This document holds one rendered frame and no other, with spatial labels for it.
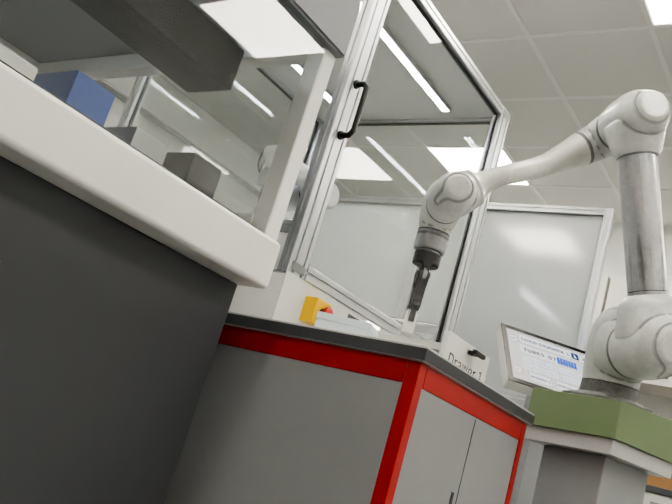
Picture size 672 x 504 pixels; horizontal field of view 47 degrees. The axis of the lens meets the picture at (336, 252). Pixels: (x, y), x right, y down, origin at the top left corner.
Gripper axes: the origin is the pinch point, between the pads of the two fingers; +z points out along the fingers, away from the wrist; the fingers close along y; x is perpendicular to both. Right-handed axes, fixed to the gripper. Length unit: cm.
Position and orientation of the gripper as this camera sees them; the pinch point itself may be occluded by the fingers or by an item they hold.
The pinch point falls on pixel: (409, 323)
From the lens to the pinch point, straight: 210.5
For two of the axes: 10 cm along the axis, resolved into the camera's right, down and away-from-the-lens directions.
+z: -2.8, 9.3, -2.5
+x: -9.6, -2.9, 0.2
